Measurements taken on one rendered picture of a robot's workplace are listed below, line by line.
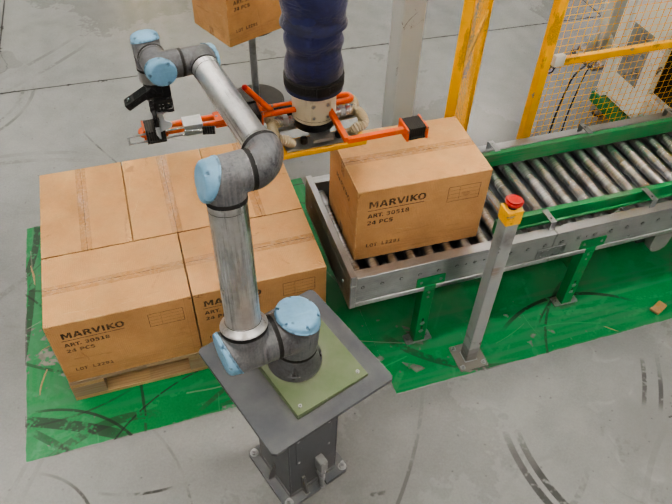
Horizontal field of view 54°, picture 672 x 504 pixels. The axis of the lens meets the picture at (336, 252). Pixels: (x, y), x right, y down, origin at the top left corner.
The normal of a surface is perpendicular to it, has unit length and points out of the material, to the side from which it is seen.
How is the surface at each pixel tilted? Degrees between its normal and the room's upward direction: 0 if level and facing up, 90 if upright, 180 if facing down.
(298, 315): 8
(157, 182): 0
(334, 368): 4
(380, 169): 0
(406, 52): 90
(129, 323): 90
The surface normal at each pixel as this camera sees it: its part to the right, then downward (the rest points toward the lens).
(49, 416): 0.03, -0.69
